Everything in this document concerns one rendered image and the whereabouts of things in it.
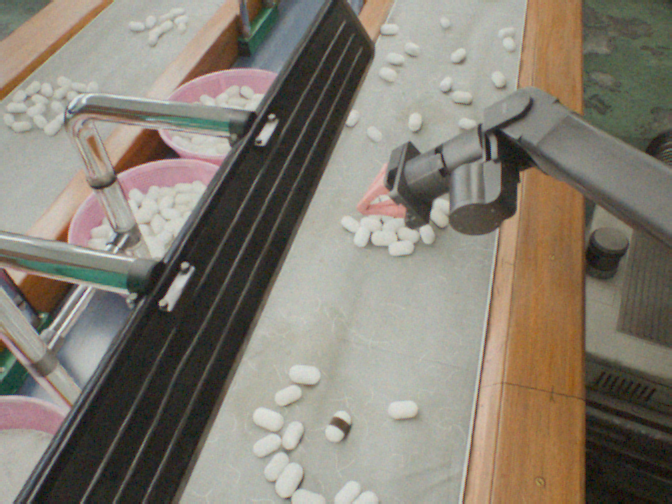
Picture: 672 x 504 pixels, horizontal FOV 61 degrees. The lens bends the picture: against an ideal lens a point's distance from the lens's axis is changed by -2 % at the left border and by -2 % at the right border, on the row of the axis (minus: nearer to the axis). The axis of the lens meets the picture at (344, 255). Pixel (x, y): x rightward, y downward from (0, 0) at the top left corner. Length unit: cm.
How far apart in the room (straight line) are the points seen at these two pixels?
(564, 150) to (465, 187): 11
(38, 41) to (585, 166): 120
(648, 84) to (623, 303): 170
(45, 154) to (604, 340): 105
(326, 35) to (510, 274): 41
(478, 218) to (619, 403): 66
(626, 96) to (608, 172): 213
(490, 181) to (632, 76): 222
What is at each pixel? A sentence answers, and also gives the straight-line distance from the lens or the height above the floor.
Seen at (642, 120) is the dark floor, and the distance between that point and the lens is 256.
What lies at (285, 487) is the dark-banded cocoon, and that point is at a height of 76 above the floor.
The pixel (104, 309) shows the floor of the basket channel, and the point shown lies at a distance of 94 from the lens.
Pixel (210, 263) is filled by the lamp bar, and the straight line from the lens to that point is 37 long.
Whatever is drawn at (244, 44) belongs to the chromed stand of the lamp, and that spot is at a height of 71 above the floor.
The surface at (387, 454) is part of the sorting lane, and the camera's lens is 68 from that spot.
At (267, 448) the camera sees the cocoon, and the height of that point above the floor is 76.
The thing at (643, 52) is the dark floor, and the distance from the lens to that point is 302.
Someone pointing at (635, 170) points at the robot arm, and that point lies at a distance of 55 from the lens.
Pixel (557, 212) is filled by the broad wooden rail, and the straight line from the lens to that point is 90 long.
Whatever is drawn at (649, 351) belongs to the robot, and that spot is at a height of 47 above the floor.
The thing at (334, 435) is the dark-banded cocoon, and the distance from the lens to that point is 66.
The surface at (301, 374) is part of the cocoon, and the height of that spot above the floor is 76.
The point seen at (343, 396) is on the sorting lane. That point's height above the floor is 74.
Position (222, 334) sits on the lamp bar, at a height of 107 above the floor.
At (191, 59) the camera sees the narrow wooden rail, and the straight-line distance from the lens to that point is 127.
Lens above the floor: 137
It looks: 49 degrees down
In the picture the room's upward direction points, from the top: 3 degrees counter-clockwise
